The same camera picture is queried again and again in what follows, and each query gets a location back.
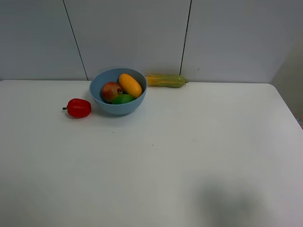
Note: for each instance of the green zucchini with yellow flower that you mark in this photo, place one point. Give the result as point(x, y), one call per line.
point(166, 80)

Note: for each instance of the blue plastic bowl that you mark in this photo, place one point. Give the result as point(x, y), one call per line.
point(112, 75)

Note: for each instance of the green lime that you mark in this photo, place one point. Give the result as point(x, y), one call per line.
point(123, 99)

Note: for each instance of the orange yellow mango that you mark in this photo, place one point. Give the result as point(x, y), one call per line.
point(130, 85)

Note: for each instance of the red bell pepper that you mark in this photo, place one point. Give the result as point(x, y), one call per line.
point(78, 108)

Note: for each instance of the red pomegranate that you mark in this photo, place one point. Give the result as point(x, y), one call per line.
point(110, 91)

